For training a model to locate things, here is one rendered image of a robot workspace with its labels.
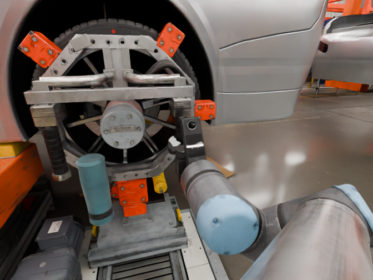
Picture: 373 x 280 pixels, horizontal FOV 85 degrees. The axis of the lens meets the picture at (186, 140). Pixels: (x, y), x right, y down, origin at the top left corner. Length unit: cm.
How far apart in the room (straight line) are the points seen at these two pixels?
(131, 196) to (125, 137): 35
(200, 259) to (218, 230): 91
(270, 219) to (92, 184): 56
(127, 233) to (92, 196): 44
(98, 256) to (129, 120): 77
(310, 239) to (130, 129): 55
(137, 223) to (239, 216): 93
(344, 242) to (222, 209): 15
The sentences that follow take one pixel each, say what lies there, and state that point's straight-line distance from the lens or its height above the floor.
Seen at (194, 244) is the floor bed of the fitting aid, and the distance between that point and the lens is 129.
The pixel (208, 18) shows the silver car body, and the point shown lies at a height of 120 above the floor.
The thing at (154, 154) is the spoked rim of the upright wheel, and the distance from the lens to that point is 95.
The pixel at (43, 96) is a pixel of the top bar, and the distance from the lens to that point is 61.
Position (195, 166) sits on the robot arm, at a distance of 42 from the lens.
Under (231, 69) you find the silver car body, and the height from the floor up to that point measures 100.
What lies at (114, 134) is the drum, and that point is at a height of 84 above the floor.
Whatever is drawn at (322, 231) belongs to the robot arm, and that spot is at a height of 91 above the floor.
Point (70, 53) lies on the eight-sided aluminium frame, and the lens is 78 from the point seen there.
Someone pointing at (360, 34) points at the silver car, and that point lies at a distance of 293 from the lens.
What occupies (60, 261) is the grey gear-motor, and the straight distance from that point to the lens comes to 92.
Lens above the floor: 106
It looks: 22 degrees down
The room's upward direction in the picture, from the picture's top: straight up
